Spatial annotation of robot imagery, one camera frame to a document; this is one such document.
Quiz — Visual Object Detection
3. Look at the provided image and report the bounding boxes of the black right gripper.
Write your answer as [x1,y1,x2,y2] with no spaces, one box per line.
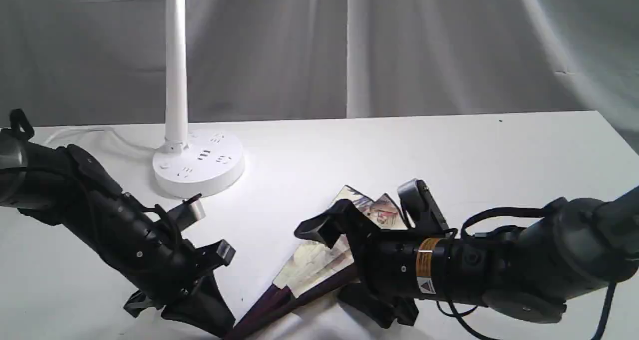
[294,199,450,329]

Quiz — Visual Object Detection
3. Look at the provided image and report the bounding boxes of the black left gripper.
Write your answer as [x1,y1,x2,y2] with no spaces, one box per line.
[94,194,236,339]

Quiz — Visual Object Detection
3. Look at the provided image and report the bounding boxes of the painted paper folding fan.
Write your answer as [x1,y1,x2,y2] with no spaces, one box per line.
[224,185,407,340]

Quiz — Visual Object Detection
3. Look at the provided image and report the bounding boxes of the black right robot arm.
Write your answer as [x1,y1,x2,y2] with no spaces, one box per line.
[294,179,639,339]

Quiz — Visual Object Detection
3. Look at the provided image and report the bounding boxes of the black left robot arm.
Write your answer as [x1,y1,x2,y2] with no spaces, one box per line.
[0,108,236,338]

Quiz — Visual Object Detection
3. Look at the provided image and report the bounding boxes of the white desk lamp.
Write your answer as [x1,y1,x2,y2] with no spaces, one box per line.
[152,0,246,199]

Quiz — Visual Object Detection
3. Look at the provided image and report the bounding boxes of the grey backdrop curtain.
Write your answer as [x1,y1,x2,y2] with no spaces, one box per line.
[0,0,638,150]

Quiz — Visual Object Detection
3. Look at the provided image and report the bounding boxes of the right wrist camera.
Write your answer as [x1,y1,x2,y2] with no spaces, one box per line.
[397,178,449,235]

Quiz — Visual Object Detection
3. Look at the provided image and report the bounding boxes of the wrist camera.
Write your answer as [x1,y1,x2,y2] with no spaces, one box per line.
[167,194,206,232]
[397,178,449,235]

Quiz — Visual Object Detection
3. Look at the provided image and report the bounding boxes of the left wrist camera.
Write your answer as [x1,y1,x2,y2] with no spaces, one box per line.
[167,194,206,232]

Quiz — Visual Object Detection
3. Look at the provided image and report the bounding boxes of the white power cable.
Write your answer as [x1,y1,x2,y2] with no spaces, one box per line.
[42,127,156,153]

